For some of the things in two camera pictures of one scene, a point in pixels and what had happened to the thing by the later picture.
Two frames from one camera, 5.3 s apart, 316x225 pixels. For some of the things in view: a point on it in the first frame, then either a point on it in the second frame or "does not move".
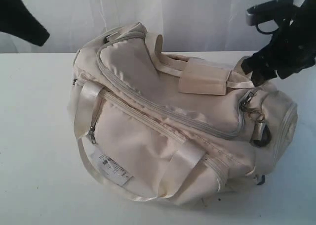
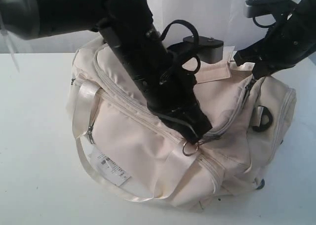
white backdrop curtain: (188, 20) does not move
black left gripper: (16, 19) -> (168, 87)
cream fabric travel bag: (155, 126) does not move
